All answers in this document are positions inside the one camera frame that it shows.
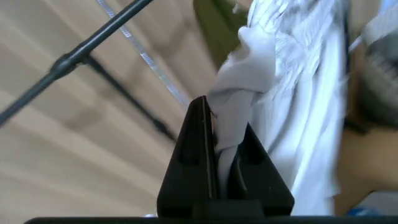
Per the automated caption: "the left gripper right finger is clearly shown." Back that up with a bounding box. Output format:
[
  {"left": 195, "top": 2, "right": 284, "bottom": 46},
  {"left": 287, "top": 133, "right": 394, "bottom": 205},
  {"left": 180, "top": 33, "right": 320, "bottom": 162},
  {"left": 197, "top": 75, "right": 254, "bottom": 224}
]
[{"left": 228, "top": 123, "right": 295, "bottom": 218}]

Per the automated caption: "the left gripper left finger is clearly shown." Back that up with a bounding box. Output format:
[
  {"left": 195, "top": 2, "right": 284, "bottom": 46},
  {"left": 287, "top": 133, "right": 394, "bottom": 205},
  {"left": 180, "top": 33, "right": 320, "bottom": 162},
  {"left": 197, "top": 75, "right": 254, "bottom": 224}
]
[{"left": 156, "top": 95, "right": 219, "bottom": 218}]

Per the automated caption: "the pale grey garment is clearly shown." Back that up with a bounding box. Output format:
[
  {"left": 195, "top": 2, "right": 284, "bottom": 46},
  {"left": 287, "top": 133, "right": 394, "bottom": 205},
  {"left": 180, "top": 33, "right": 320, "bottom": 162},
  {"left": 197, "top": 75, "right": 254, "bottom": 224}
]
[{"left": 206, "top": 0, "right": 349, "bottom": 217}]

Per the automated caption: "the green sleeveless shirt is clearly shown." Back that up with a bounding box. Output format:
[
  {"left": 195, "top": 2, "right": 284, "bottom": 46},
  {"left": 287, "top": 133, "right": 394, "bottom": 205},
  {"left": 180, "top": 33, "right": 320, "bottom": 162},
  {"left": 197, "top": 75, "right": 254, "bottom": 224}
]
[{"left": 192, "top": 0, "right": 250, "bottom": 68}]

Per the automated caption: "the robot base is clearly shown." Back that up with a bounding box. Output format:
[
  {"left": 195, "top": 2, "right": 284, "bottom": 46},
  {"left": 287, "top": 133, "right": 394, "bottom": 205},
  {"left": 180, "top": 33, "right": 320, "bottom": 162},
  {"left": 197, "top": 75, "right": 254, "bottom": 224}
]
[{"left": 345, "top": 190, "right": 398, "bottom": 217}]

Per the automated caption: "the white laundry basket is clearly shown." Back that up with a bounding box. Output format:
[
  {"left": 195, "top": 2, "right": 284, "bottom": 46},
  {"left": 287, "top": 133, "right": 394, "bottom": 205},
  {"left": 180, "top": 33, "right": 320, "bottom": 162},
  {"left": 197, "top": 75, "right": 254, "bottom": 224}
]
[{"left": 357, "top": 6, "right": 398, "bottom": 127}]

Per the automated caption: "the black clothes rack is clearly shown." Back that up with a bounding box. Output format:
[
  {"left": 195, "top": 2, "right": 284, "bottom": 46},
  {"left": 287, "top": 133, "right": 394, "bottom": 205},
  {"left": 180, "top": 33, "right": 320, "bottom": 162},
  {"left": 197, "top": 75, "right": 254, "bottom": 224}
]
[{"left": 0, "top": 0, "right": 177, "bottom": 142}]

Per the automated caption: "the beige curtain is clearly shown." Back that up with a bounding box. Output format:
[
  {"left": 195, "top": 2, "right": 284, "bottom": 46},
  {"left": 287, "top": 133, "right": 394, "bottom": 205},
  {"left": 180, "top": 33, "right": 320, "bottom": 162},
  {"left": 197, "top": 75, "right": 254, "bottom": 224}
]
[{"left": 0, "top": 0, "right": 254, "bottom": 218}]

